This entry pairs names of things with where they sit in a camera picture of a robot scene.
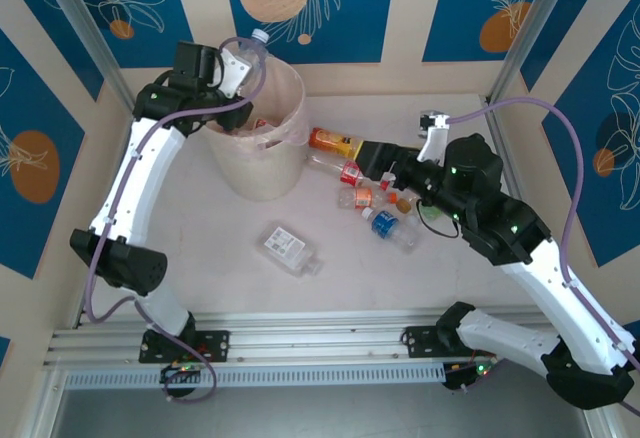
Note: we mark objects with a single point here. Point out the clear bottle red label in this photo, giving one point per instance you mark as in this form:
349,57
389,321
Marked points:
351,172

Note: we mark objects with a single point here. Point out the clear bottle orange label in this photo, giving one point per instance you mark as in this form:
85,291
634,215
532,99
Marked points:
361,198

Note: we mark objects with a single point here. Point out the blue label bottle white cap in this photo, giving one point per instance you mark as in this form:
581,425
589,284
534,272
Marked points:
384,223

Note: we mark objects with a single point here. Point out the orange juice bottle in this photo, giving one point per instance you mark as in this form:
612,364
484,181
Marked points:
330,142

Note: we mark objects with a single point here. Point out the long clear bottle red-blue label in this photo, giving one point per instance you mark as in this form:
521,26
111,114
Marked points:
257,58

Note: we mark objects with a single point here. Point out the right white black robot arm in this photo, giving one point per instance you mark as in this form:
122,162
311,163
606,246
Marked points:
550,303

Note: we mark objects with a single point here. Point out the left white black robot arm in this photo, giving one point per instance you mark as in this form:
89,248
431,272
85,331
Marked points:
135,183

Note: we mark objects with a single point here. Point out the white round bin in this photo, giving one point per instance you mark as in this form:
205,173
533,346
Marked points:
297,133

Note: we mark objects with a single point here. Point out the beige round bin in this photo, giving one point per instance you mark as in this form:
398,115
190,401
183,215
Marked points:
260,178

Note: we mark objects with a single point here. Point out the flat square clear bottle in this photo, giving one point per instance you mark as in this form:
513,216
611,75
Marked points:
282,243

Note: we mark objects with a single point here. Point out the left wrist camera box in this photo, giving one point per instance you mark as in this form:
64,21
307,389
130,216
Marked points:
235,75

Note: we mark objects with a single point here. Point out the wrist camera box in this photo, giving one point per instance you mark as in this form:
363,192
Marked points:
435,133
235,75

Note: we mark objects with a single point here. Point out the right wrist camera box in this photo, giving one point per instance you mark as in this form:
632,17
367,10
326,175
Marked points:
435,133

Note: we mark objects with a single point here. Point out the aluminium frame post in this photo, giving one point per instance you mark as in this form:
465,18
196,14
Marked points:
530,33
85,33

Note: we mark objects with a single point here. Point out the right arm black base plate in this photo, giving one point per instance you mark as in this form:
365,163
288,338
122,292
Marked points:
420,340

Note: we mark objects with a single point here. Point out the long aluminium mounting rail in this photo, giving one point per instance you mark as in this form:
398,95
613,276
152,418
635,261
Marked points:
310,338

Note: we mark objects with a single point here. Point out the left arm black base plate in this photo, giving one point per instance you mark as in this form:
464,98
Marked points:
215,345

